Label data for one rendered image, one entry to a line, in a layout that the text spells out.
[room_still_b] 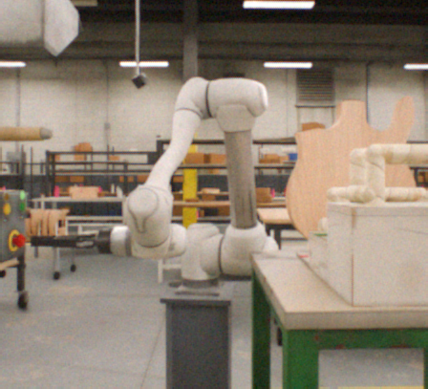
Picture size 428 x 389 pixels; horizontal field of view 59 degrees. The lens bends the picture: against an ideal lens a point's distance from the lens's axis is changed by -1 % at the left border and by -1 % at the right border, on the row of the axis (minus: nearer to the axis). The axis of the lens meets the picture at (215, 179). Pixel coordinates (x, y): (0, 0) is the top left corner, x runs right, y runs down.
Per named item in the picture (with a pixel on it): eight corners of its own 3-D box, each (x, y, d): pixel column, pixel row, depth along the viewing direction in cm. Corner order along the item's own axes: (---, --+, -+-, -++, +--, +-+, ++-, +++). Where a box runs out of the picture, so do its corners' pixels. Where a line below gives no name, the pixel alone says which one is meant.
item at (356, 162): (353, 204, 74) (353, 155, 74) (347, 203, 77) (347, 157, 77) (369, 204, 74) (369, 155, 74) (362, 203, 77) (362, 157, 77)
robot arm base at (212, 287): (174, 282, 168) (174, 270, 168) (224, 284, 166) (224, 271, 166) (163, 294, 150) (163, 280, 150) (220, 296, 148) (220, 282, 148)
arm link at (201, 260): (188, 270, 168) (188, 220, 168) (228, 272, 163) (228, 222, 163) (174, 278, 152) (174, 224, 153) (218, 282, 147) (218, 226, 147)
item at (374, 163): (370, 205, 66) (370, 152, 66) (362, 205, 69) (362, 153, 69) (388, 205, 66) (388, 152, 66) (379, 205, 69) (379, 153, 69)
